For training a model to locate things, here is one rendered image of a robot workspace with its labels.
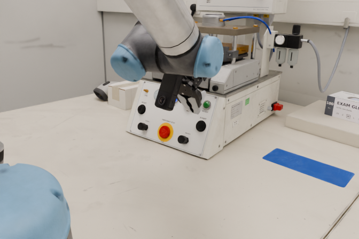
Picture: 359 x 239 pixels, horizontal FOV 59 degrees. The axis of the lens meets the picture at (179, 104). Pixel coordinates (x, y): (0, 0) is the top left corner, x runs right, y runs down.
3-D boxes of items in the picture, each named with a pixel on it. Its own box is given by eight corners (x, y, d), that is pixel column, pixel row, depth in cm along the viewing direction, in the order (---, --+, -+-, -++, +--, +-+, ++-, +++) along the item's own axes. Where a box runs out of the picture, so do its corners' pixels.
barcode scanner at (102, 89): (127, 91, 162) (126, 76, 159) (137, 94, 156) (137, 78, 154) (92, 98, 148) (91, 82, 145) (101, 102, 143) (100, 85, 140)
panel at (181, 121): (129, 132, 110) (143, 80, 111) (202, 157, 93) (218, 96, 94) (125, 131, 108) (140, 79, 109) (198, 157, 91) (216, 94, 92)
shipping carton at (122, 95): (140, 96, 154) (139, 77, 151) (157, 102, 146) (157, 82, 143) (107, 103, 141) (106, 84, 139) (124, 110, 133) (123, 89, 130)
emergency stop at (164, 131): (160, 136, 103) (163, 125, 103) (169, 140, 101) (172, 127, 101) (156, 136, 102) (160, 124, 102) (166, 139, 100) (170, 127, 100)
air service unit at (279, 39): (266, 63, 119) (271, 23, 115) (306, 69, 111) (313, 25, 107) (261, 65, 115) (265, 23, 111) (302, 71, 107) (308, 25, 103)
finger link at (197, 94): (206, 104, 86) (196, 82, 80) (203, 109, 85) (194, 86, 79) (192, 101, 89) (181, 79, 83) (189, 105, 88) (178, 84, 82)
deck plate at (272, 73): (208, 62, 148) (208, 60, 147) (282, 73, 128) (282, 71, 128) (139, 79, 112) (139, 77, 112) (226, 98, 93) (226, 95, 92)
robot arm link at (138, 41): (144, 58, 57) (171, 20, 62) (99, 55, 62) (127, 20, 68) (160, 88, 62) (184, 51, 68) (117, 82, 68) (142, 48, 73)
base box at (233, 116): (207, 98, 152) (208, 62, 147) (284, 115, 131) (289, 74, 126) (125, 132, 111) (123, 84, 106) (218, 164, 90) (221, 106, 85)
